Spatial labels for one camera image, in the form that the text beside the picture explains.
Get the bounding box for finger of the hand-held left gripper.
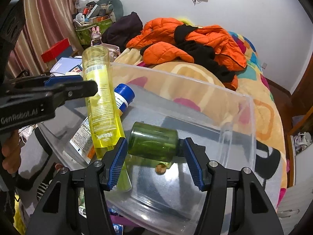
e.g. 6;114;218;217
43;80;99;108
10;74;84;94

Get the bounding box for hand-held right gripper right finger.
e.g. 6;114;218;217
180;137;284;235

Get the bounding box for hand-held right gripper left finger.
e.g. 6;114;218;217
26;137;129;235

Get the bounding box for yellow liquid bottle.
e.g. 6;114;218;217
82;46;126;159

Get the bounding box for green plastic bottle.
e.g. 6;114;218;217
128;122;186;169

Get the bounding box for clear plastic bin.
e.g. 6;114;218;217
37;62;257;222

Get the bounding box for person's left hand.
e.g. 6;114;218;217
1;130;21;176

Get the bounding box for light green tube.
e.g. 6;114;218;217
116;155;133;192

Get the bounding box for blue white notebook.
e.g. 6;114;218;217
50;57;82;74

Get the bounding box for grey blanket with black pattern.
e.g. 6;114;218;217
15;114;282;235

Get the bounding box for white bottle with blue cap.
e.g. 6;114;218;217
69;83;135;165

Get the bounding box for green storage box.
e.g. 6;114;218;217
75;17;116;51

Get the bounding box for pink bunny bottle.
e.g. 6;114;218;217
91;26;102;46

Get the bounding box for striped curtain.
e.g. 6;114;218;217
5;0;85;79

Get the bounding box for dark purple garment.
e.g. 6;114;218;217
101;11;143;52

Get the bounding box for grey neck pillow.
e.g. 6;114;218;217
96;0;124;21

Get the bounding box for orange puffer jacket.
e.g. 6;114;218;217
126;18;248;91

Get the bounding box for colourful patterned blanket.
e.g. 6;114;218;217
114;31;292;208

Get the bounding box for white slatted object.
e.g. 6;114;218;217
277;176;309;219

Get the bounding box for black garment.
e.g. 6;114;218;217
174;25;236;84

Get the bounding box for white shoes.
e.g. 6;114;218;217
294;132;313;155

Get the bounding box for yellow green pillow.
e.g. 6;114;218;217
175;17;194;26

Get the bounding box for wooden door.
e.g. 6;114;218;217
285;51;313;137

